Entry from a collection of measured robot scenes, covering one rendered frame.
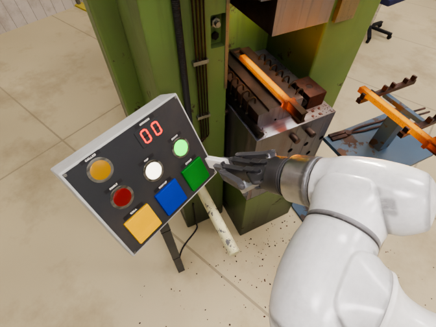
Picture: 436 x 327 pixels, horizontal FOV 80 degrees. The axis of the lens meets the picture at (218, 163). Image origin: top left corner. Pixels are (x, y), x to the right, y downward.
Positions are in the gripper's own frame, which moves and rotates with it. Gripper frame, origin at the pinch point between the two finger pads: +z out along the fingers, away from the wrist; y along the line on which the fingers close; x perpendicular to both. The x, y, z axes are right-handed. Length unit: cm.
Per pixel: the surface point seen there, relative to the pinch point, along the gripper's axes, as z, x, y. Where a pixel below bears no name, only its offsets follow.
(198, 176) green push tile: 12.5, -7.0, 0.1
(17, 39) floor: 376, 87, 61
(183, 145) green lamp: 12.9, 3.5, 0.8
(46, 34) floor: 364, 80, 91
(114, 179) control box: 13.3, 8.1, -18.9
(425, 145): -29, -35, 60
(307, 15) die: -5.0, 17.7, 45.5
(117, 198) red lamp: 12.9, 4.1, -21.1
